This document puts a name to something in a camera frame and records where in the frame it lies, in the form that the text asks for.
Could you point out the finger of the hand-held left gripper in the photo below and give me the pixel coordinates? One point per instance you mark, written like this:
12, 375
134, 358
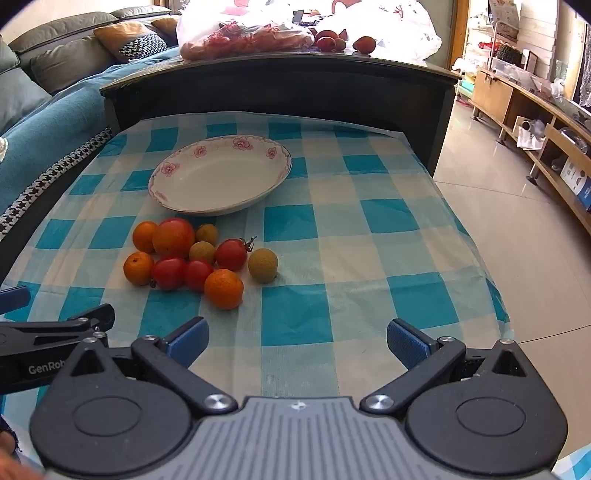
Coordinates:
14, 298
94, 318

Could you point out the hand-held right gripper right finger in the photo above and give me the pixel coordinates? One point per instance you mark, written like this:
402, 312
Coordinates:
400, 342

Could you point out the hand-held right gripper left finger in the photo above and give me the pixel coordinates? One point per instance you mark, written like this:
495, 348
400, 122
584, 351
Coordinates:
189, 340

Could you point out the small orange mandarin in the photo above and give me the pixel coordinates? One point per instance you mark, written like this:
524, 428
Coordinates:
138, 268
145, 236
223, 289

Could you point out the tan longan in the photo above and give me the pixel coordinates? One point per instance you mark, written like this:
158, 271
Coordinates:
263, 264
207, 233
202, 252

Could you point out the red cherry tomato with stem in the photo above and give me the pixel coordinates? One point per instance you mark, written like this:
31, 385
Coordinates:
231, 254

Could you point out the large red-orange apple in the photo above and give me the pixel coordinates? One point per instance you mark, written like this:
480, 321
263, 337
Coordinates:
173, 237

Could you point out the white floral plate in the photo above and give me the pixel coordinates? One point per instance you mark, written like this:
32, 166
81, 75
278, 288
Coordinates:
217, 180

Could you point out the person's right hand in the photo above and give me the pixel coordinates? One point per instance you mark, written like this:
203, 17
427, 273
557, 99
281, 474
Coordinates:
14, 466

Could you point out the blue checked tablecloth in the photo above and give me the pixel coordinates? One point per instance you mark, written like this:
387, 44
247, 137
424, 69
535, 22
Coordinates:
369, 230

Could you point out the cream towel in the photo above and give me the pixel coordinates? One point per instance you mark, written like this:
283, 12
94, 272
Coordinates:
2, 148

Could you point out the blue blanket with houndstooth trim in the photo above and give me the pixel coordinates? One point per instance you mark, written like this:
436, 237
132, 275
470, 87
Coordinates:
60, 134

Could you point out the blue and white box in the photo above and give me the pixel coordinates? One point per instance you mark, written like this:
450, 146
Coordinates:
579, 182

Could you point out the white round device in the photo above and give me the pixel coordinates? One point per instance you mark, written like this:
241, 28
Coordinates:
526, 131

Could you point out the dark wooden coffee table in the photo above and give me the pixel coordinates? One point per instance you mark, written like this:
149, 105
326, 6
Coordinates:
277, 92

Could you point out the wooden media cabinet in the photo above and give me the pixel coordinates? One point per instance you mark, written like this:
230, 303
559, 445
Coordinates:
498, 97

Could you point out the grey sofa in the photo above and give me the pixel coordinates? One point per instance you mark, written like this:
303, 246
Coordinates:
60, 27

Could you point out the orange houndstooth pillow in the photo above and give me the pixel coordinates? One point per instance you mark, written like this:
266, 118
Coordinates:
129, 41

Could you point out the orange apricot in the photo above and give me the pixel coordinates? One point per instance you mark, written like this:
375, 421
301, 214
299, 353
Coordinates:
364, 44

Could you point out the plain orange pillow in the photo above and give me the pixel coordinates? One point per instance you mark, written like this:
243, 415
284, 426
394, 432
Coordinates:
166, 26

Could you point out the brown longan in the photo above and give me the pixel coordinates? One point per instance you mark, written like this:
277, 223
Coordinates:
340, 45

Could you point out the plastic bag of oranges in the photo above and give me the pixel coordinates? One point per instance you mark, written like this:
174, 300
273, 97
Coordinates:
240, 39

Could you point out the small red tomato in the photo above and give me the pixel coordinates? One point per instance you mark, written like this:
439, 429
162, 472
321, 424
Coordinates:
325, 44

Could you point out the black woven basket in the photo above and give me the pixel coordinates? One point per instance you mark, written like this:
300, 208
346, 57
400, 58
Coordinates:
508, 52

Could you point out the white plastic bag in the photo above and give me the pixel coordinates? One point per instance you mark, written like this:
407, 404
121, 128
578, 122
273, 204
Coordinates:
392, 27

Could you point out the large red tomato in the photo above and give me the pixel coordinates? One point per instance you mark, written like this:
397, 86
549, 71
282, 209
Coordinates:
326, 35

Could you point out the wooden door frame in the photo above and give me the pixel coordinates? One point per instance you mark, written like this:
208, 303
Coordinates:
458, 32

